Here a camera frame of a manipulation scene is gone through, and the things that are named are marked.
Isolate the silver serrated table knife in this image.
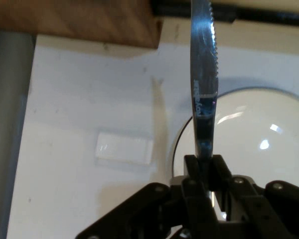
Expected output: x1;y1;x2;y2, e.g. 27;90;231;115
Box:
189;0;220;209

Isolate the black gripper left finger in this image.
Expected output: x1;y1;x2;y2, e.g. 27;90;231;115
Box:
76;154;220;239

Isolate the white plate with black rim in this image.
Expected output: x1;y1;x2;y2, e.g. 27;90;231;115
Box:
170;85;299;221

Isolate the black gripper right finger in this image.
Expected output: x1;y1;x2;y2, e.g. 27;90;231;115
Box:
207;154;299;239

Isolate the small white cutlery rest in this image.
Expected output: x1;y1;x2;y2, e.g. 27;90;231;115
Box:
94;131;154;167

